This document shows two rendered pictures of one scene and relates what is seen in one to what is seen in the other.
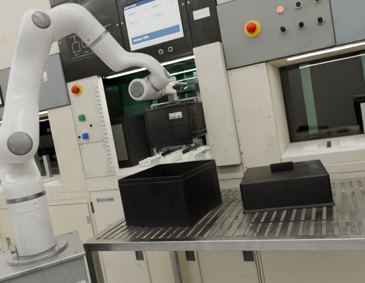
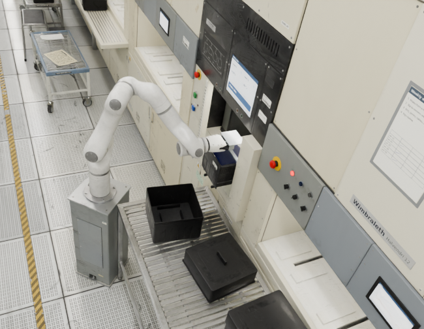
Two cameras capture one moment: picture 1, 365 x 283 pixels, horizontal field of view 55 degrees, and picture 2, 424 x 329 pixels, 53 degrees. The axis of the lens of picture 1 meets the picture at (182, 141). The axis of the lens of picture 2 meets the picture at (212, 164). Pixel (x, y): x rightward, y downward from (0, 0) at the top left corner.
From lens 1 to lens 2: 1.84 m
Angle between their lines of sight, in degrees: 48
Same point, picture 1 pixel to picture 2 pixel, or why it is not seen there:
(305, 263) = not seen: hidden behind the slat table
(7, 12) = not seen: outside the picture
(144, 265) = not seen: hidden behind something
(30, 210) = (94, 179)
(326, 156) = (273, 271)
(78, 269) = (104, 217)
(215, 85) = (242, 170)
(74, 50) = (204, 47)
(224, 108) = (241, 188)
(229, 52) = (261, 160)
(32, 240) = (93, 190)
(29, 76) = (107, 123)
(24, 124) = (96, 148)
